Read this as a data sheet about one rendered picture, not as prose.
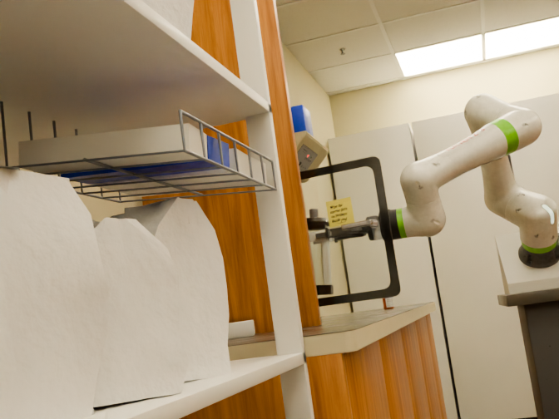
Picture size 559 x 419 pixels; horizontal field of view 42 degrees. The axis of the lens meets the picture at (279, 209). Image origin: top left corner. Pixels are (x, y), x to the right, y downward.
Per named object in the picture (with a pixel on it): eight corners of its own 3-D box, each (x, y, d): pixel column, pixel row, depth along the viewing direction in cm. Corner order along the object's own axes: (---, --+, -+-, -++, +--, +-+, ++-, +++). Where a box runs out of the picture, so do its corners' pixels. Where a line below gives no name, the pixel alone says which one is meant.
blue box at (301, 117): (274, 139, 222) (270, 110, 223) (284, 145, 231) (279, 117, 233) (306, 132, 219) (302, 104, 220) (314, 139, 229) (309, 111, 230)
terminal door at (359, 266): (299, 309, 212) (281, 175, 218) (401, 295, 201) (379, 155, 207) (299, 309, 212) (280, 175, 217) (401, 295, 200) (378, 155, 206)
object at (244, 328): (208, 342, 187) (206, 326, 188) (213, 339, 203) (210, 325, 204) (254, 335, 188) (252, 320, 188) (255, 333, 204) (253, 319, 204)
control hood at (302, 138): (274, 170, 217) (269, 137, 219) (300, 184, 248) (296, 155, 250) (310, 162, 214) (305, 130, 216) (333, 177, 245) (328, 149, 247)
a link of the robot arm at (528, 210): (531, 222, 273) (529, 182, 262) (566, 240, 262) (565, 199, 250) (507, 240, 269) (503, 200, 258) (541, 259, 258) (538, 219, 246)
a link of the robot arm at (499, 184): (503, 193, 280) (479, 81, 246) (537, 209, 268) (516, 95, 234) (480, 213, 277) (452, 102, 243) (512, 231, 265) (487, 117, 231)
